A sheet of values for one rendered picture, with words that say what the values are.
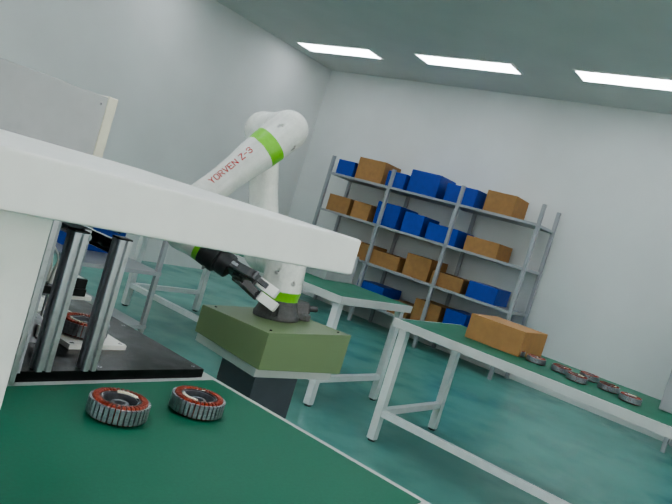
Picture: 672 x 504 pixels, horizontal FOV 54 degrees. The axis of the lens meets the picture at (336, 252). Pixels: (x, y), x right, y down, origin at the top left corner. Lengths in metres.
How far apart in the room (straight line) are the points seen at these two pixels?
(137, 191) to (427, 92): 8.78
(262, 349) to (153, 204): 1.44
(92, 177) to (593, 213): 7.60
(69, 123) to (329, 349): 1.03
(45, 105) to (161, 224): 0.96
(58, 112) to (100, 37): 6.35
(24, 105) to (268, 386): 1.13
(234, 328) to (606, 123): 6.63
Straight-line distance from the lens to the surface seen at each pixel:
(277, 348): 1.89
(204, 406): 1.37
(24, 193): 0.40
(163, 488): 1.09
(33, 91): 1.39
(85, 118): 1.44
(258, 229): 0.51
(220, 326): 2.02
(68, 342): 1.58
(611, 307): 7.73
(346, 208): 8.73
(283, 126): 2.00
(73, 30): 7.59
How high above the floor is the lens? 1.22
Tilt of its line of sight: 3 degrees down
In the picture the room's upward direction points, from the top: 17 degrees clockwise
